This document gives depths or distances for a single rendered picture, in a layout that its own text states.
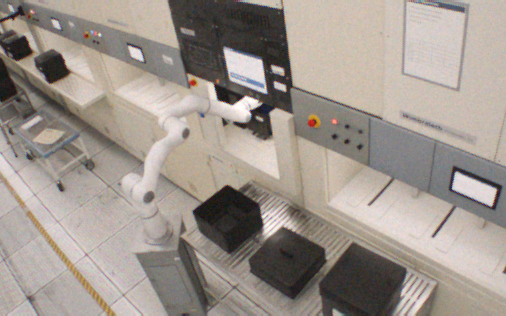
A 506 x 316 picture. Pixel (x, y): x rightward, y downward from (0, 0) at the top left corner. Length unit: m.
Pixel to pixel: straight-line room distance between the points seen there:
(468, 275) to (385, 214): 0.54
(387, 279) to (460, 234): 0.56
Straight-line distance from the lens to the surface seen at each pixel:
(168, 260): 2.67
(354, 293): 1.94
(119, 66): 4.11
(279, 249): 2.27
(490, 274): 2.25
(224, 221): 2.61
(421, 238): 2.33
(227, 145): 2.96
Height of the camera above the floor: 2.65
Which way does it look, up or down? 39 degrees down
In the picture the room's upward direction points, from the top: 12 degrees counter-clockwise
